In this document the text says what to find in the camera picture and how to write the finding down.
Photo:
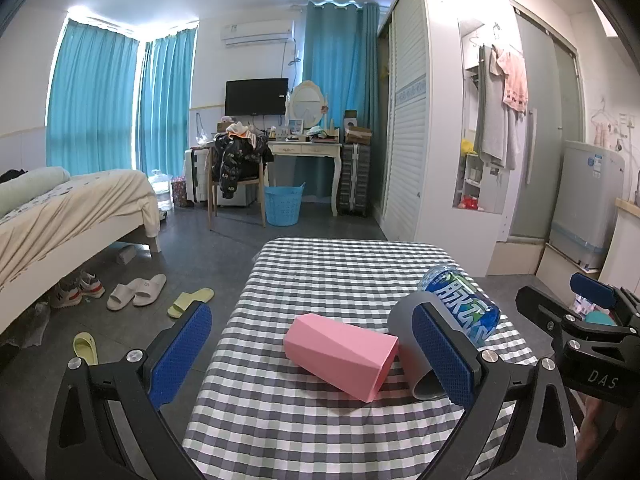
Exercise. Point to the person's right hand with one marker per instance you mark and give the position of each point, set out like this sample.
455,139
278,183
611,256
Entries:
595,425

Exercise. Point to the grey cup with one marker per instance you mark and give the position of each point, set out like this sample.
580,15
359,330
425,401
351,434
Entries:
402,320

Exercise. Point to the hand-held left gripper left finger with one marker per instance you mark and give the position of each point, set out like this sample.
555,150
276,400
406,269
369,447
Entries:
180,355

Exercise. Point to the white air conditioner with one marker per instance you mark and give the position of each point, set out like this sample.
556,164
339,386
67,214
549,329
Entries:
256,34

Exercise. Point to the grey hanging towel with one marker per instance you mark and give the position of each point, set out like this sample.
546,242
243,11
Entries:
492,115

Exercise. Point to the white suitcase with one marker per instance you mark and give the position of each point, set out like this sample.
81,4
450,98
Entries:
196,175

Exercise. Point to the black flat television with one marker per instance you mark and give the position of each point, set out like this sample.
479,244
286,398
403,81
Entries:
256,96

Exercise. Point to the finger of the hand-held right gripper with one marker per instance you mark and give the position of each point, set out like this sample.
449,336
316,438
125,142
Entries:
595,290
542,307

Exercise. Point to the grey checkered tablecloth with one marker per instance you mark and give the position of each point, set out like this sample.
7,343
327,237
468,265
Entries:
325,280

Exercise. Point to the frosted glass door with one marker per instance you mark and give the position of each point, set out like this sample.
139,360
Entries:
545,85

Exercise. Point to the white dressing desk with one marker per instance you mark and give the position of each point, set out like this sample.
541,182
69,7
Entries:
305,149

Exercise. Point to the blue plastic laundry basket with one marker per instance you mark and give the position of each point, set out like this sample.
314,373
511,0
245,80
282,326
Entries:
283,204

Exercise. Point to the clear plastic bag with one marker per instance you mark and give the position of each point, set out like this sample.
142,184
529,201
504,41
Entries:
161,187

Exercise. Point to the teal window curtain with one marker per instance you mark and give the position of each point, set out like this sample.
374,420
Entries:
90,95
165,100

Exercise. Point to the white oval vanity mirror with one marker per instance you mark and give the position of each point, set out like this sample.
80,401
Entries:
306,102

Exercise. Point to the white sneakers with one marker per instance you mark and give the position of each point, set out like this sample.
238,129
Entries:
75,291

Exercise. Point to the yellow-green slipper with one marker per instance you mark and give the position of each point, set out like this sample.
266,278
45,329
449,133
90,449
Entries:
190,301
86,347

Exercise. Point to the wooden chair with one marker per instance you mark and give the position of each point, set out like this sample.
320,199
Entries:
261,195

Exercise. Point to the black padded jacket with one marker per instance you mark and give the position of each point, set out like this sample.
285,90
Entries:
235,162

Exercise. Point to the dark ribbed suitcase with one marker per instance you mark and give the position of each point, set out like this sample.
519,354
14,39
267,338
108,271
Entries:
354,180

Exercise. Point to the teal curtain behind desk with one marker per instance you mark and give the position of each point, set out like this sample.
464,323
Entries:
340,60

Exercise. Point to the cardboard boxes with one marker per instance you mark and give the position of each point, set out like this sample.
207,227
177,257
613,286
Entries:
357,132

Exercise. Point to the blue plastic water bottle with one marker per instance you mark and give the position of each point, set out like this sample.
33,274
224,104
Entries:
462,300

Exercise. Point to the pink hanging towel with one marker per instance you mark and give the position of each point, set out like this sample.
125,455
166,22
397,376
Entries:
515,80

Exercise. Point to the pale green bolster pillow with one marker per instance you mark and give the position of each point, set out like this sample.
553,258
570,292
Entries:
30,187

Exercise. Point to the white louvered wardrobe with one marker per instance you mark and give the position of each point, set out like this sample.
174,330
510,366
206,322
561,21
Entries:
407,135

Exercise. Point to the white slipper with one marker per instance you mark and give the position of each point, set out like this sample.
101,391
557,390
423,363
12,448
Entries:
150,289
120,297

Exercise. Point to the patterned gift bag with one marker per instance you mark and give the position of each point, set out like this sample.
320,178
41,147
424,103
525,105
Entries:
179,192

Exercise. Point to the white washing machine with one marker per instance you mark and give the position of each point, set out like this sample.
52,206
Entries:
585,195

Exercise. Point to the pink faceted cup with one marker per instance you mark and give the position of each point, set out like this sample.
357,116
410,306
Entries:
340,355

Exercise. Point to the bed with beige sheet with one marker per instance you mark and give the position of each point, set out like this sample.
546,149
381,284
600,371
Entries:
75,215

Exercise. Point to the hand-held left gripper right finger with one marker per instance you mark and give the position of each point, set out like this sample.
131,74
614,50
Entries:
442,355

